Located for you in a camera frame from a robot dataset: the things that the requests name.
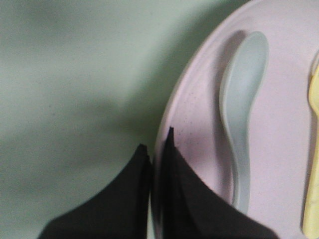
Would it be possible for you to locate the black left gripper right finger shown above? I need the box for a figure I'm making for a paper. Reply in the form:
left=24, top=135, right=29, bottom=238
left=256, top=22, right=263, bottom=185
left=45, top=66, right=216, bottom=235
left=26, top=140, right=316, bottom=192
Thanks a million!
left=160, top=127, right=277, bottom=239

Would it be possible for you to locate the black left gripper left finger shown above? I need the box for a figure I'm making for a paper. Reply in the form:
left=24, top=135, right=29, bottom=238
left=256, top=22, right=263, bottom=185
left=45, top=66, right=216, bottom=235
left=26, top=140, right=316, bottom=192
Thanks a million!
left=39, top=144, right=153, bottom=239

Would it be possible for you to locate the round beige plate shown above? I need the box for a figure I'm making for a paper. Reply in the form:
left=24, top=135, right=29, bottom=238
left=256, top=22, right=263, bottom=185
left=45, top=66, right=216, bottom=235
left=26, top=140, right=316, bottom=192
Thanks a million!
left=155, top=0, right=319, bottom=239

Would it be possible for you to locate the yellow plastic fork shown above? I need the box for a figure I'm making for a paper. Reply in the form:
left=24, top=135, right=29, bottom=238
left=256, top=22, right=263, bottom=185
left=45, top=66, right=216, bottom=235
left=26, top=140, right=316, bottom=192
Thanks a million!
left=302, top=55, right=319, bottom=239

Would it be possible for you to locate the pale green plastic spoon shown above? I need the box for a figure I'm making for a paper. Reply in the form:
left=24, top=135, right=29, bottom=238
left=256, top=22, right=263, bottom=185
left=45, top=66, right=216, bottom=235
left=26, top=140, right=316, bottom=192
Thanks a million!
left=219, top=31, right=269, bottom=214

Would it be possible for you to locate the light green serving tray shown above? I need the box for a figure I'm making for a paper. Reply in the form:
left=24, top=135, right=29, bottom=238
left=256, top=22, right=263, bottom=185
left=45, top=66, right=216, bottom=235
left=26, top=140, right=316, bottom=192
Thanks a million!
left=0, top=0, right=244, bottom=239

